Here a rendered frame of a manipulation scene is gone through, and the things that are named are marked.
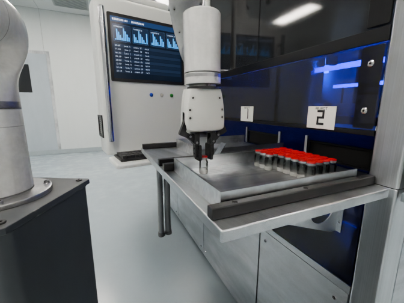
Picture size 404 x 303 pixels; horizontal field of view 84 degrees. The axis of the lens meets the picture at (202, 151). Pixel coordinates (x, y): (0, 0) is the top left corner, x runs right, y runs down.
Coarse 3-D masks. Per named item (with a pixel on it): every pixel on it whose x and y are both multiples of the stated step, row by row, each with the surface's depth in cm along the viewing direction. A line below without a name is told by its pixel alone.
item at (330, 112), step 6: (312, 108) 62; (318, 108) 60; (324, 108) 59; (330, 108) 57; (336, 108) 56; (312, 114) 62; (318, 114) 61; (330, 114) 57; (312, 120) 62; (324, 120) 59; (330, 120) 57; (312, 126) 63; (318, 126) 61; (324, 126) 59; (330, 126) 58
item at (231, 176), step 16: (176, 160) 57; (192, 160) 61; (208, 160) 63; (224, 160) 65; (240, 160) 67; (192, 176) 47; (208, 176) 54; (224, 176) 54; (240, 176) 54; (256, 176) 54; (272, 176) 54; (288, 176) 54; (320, 176) 45; (336, 176) 46; (352, 176) 49; (208, 192) 40; (224, 192) 36; (240, 192) 37; (256, 192) 39
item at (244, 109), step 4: (244, 108) 92; (248, 108) 89; (252, 108) 87; (244, 112) 92; (248, 112) 89; (252, 112) 87; (240, 116) 95; (244, 116) 92; (248, 116) 89; (252, 116) 87; (240, 120) 95; (244, 120) 92; (248, 120) 90; (252, 120) 87
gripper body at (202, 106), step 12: (192, 96) 50; (204, 96) 51; (216, 96) 52; (192, 108) 50; (204, 108) 51; (216, 108) 53; (180, 120) 54; (192, 120) 51; (204, 120) 52; (216, 120) 53
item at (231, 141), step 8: (224, 136) 103; (232, 136) 104; (240, 136) 106; (184, 144) 85; (192, 144) 97; (200, 144) 99; (216, 144) 100; (232, 144) 100; (240, 144) 100; (248, 144) 100; (264, 144) 81; (272, 144) 82; (280, 144) 84; (192, 152) 78; (224, 152) 74
